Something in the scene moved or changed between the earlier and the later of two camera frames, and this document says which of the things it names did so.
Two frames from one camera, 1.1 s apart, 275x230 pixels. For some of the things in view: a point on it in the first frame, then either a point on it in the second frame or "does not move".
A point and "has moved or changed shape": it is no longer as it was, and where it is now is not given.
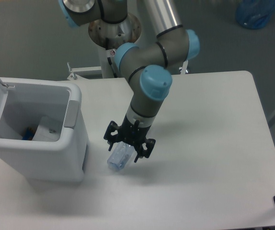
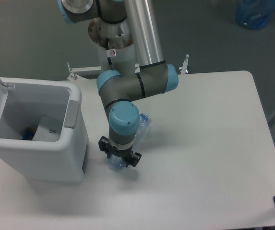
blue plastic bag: [255, 14] does not move
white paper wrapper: [47, 131] does not move
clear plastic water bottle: [120, 155] has moved or changed shape
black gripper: [131, 133] → [125, 154]
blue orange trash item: [28, 134] does not move
